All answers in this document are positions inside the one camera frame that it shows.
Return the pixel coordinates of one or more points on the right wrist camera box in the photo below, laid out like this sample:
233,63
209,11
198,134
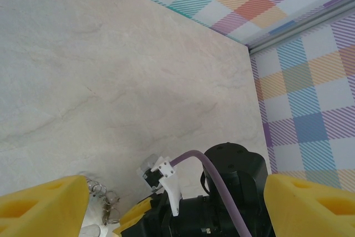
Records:
166,176

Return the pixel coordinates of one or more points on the aluminium frame post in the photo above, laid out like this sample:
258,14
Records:
299,27

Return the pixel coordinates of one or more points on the metal plate with key rings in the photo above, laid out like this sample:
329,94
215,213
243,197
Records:
93,230

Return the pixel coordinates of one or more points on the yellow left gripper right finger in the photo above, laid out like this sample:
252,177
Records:
310,212

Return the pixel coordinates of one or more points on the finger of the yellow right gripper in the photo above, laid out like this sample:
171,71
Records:
136,212

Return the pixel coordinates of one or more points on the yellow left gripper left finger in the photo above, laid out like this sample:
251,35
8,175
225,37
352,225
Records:
41,212

